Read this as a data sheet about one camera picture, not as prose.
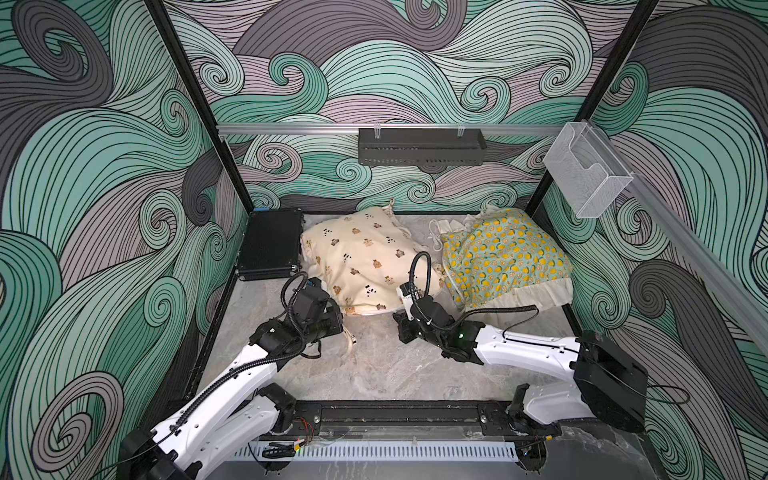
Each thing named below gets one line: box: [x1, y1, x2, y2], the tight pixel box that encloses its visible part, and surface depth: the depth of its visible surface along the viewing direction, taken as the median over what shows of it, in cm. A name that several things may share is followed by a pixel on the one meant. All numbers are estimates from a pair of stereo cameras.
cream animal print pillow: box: [300, 200, 443, 316], surface depth 93 cm
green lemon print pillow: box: [430, 206, 575, 311], surface depth 99 cm
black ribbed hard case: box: [236, 208, 303, 281], surface depth 108 cm
